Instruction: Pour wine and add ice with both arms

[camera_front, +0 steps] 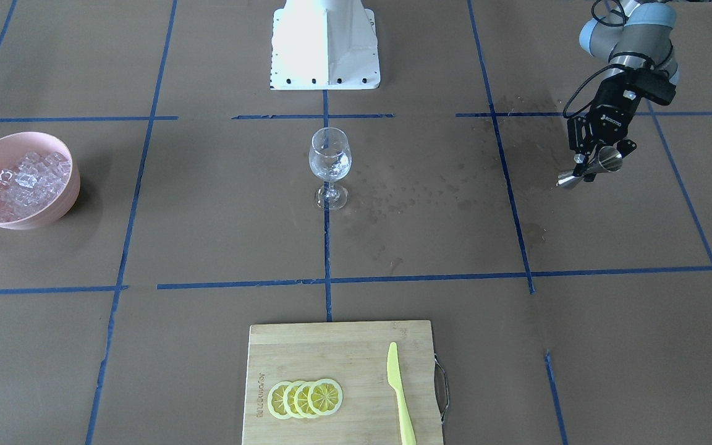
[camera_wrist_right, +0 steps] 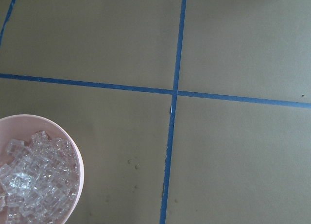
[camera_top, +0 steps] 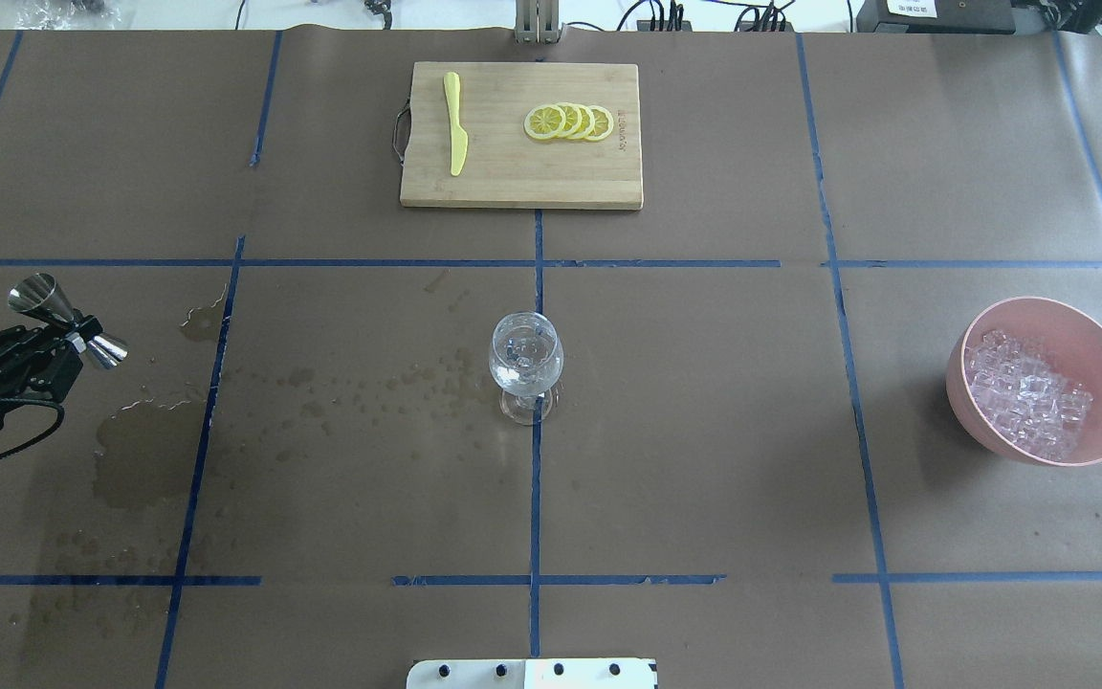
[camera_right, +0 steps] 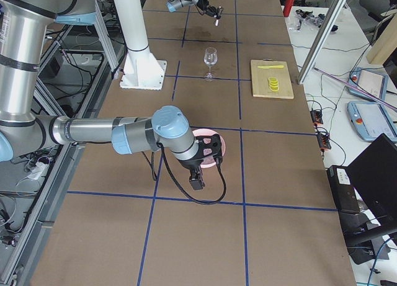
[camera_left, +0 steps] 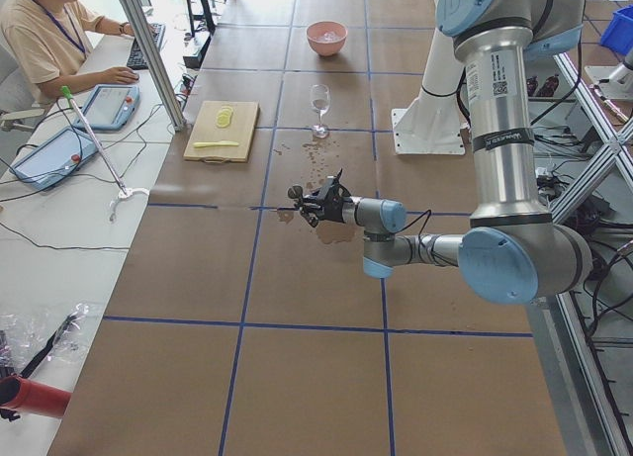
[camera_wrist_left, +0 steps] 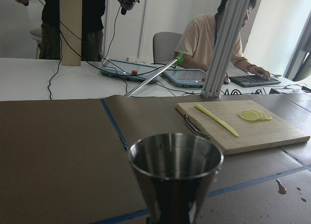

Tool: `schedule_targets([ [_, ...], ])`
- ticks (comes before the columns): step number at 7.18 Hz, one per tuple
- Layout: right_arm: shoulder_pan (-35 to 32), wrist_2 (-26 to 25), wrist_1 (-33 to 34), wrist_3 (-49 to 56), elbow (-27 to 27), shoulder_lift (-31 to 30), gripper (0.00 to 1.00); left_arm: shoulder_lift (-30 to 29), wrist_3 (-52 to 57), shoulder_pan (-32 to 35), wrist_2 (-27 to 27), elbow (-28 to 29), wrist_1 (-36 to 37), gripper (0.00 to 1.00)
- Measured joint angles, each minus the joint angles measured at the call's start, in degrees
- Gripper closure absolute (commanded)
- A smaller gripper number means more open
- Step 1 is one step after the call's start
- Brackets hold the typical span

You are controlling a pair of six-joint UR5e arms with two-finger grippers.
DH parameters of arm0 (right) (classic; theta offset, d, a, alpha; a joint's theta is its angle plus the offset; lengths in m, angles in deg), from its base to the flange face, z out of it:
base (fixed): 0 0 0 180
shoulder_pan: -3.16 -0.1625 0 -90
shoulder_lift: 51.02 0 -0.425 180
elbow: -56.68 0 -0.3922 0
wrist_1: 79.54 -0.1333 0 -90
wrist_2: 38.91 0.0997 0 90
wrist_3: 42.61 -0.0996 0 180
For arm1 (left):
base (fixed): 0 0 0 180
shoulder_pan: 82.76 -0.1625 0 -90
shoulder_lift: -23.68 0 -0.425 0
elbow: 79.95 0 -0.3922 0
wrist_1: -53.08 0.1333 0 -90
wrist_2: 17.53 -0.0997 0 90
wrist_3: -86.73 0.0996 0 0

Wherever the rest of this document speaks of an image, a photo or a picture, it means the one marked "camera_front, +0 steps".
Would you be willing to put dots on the bamboo cutting board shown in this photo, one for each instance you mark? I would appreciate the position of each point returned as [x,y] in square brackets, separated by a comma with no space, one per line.
[354,354]

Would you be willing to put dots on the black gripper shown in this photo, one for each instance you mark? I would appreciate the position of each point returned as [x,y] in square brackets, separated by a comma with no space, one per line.
[611,106]

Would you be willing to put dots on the clear ice cubes pile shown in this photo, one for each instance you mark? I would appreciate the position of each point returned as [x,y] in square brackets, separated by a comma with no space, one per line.
[29,185]

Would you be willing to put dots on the white camera pedestal base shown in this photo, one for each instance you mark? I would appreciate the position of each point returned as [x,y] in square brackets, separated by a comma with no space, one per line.
[324,45]

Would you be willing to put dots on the steel cocktail jigger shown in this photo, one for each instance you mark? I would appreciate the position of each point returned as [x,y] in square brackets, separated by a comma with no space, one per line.
[608,159]

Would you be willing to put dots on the pink bowl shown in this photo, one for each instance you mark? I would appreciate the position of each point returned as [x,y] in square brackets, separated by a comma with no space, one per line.
[12,148]

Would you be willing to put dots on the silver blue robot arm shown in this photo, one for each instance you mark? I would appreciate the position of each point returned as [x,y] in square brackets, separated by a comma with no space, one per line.
[634,41]

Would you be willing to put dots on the yellow plastic knife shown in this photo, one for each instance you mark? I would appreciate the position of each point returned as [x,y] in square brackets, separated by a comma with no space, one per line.
[394,379]

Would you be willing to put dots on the clear wine glass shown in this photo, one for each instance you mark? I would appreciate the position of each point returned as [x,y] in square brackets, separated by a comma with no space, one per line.
[330,159]

